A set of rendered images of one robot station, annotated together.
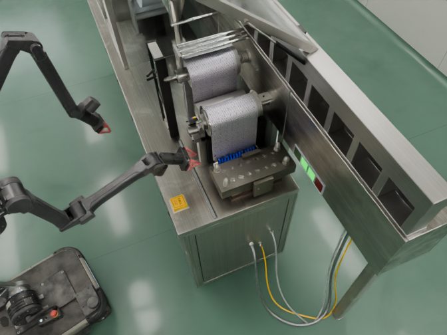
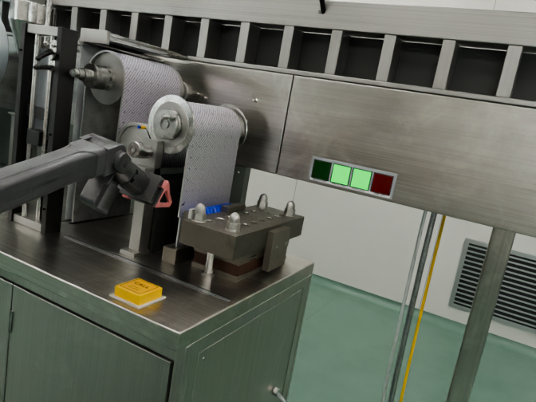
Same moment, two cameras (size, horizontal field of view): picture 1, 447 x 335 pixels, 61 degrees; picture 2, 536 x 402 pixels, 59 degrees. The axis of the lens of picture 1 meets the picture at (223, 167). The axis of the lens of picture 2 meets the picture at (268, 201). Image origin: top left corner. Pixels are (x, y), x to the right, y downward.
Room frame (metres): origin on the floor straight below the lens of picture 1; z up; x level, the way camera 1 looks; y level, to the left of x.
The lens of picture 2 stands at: (0.12, 0.69, 1.33)
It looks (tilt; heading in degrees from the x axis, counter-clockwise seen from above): 11 degrees down; 318
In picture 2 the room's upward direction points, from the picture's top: 10 degrees clockwise
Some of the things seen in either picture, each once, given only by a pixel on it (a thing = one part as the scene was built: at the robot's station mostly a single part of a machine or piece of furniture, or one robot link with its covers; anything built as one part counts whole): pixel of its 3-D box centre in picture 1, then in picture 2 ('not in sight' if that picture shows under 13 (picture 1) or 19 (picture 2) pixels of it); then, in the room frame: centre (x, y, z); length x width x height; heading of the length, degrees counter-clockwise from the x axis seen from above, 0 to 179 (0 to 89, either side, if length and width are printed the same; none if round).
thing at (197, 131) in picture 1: (198, 145); (141, 198); (1.23, 0.12, 1.05); 0.06 x 0.05 x 0.31; 111
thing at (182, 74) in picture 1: (181, 75); (98, 76); (1.43, 0.18, 1.33); 0.06 x 0.06 x 0.06; 21
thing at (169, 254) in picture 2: not in sight; (201, 246); (1.20, -0.07, 0.92); 0.28 x 0.04 x 0.04; 111
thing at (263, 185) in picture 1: (263, 187); (277, 248); (1.02, -0.19, 0.96); 0.10 x 0.03 x 0.11; 111
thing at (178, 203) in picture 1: (178, 203); (138, 291); (0.98, 0.23, 0.91); 0.07 x 0.07 x 0.02; 21
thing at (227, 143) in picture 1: (234, 141); (209, 179); (1.19, -0.06, 1.11); 0.23 x 0.01 x 0.18; 111
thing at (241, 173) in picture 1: (252, 169); (247, 227); (1.10, -0.15, 1.00); 0.40 x 0.16 x 0.06; 111
